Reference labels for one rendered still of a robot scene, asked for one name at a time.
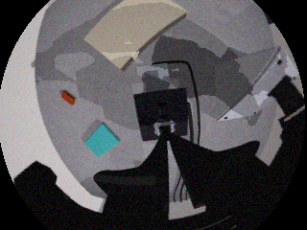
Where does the cyan rectangular block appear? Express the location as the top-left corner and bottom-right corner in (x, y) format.
(84, 123), (119, 158)

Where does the orange rectangular block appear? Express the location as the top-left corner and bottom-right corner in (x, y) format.
(61, 91), (76, 106)

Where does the cream flat rectangular slab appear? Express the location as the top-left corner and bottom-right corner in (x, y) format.
(84, 0), (188, 72)

